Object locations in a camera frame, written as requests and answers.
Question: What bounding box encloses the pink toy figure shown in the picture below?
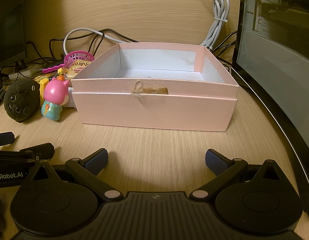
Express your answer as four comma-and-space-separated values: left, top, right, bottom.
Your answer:
41, 76, 70, 121

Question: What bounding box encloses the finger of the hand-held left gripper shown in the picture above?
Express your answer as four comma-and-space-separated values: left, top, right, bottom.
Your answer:
0, 132, 16, 147
0, 142, 55, 162

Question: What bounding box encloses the grey cable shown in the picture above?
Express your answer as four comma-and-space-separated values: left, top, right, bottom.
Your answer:
63, 0, 230, 56

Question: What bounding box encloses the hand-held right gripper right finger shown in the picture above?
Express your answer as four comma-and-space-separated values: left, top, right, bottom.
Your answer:
190, 149, 288, 202

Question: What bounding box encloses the pink cardboard box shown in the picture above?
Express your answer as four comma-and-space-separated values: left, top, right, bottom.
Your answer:
71, 42, 239, 132

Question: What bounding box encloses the black plush cat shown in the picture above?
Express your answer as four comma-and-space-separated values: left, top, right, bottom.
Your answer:
0, 79, 41, 123

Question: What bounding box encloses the black monitor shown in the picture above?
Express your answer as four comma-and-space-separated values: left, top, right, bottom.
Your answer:
0, 0, 28, 71

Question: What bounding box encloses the black cable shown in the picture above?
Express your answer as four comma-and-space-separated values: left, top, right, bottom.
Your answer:
91, 29, 135, 55
211, 31, 238, 55
26, 39, 66, 67

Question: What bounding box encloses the yellow toy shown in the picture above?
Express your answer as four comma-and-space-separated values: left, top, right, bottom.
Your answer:
33, 74, 50, 106

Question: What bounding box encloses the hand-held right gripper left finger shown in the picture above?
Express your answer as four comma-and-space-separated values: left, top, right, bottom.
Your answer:
25, 149, 122, 202

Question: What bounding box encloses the pink toy basket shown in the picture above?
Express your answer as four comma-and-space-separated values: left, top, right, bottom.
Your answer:
42, 51, 95, 75

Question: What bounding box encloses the white power strip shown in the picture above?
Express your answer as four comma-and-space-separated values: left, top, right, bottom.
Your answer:
8, 64, 43, 81

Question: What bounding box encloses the packaged small bread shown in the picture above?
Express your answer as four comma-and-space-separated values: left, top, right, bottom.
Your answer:
63, 60, 93, 79

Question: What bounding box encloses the glass panel computer case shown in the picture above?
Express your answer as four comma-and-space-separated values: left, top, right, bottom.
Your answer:
231, 0, 309, 214

